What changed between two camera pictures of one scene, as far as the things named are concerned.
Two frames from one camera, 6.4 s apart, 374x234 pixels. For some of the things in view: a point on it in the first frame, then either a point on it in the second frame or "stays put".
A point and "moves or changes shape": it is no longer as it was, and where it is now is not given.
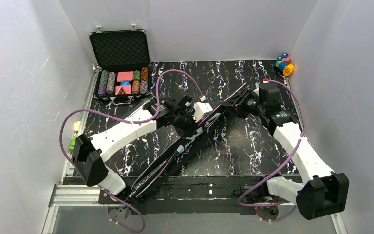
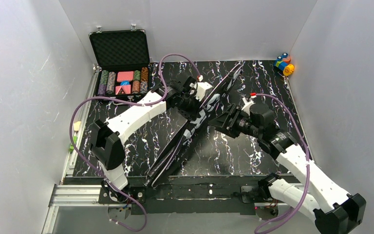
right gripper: (240, 103) to (228, 119)
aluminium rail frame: (67, 194) stays put
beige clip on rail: (76, 126) stays put
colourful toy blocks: (283, 63) stays put
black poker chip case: (122, 70) stays put
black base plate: (192, 194) stays put
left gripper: (193, 122) to (191, 107)
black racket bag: (158, 166) moves or changes shape
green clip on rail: (72, 144) stays put
